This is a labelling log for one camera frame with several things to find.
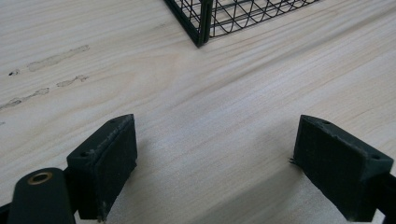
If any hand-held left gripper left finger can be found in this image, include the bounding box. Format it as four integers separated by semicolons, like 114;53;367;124
65;113;138;222

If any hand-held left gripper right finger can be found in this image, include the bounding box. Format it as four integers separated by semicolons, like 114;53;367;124
292;114;395;223

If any black wire mesh basket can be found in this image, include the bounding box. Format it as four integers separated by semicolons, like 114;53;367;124
163;0;321;49

